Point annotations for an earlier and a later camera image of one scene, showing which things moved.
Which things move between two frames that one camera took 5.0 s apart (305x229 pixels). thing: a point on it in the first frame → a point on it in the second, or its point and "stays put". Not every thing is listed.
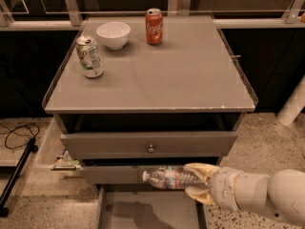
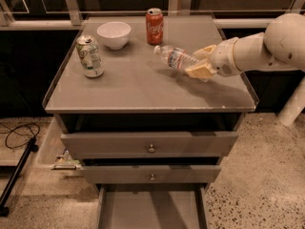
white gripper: (223, 185) → (222, 59)
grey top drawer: (142, 145) stays put
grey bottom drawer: (136, 206) stays put
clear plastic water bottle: (173, 177) → (176, 59)
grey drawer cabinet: (134, 93) stays put
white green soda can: (91, 56) stays put
